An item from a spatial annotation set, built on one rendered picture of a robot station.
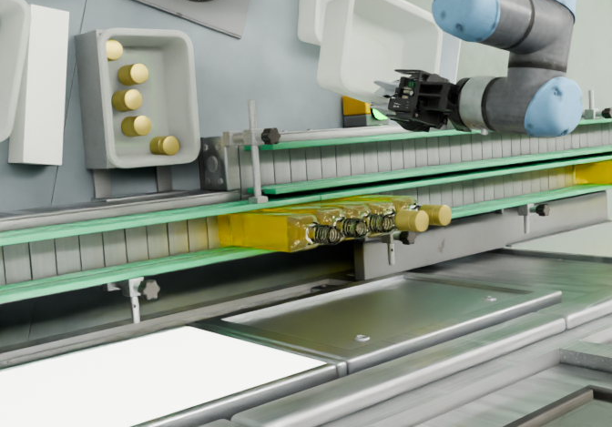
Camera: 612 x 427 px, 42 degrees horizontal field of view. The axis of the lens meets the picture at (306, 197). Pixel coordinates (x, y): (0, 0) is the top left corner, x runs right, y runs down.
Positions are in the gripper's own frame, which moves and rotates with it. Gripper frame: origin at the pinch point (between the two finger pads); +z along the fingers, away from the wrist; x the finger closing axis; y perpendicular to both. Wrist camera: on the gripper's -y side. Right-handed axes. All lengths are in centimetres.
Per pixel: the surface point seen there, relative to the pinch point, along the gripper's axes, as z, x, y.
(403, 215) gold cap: -4.8, 17.6, -4.9
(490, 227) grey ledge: 21, 18, -63
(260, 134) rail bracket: 11.8, 9.0, 14.0
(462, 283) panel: -7.0, 27.4, -20.2
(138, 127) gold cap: 28.3, 11.3, 26.5
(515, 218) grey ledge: 21, 15, -73
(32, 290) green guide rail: 10, 36, 47
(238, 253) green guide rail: 11.1, 28.4, 14.4
